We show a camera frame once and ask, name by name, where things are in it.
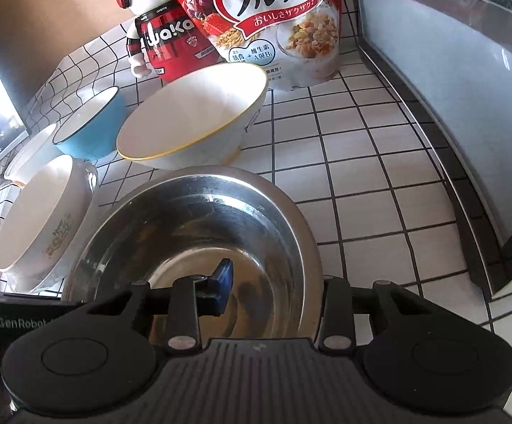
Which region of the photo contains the stainless steel bowl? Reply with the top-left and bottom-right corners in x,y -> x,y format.
61,166 -> 323,340

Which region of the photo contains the white bowl orange lettering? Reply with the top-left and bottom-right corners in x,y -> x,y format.
0,155 -> 98,293

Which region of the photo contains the white bowl yellow rim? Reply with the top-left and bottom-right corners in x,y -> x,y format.
116,62 -> 268,170

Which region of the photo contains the blue bowl black rim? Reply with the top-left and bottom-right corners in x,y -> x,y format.
53,86 -> 128,161

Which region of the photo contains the white grid tablecloth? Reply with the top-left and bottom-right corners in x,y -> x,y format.
0,0 -> 512,414

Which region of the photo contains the white plate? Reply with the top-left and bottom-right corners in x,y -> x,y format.
4,123 -> 62,187

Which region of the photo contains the red white robot toy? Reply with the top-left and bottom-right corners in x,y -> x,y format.
116,0 -> 220,82

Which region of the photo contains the Calbee cereal bag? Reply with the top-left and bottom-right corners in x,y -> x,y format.
178,0 -> 342,91

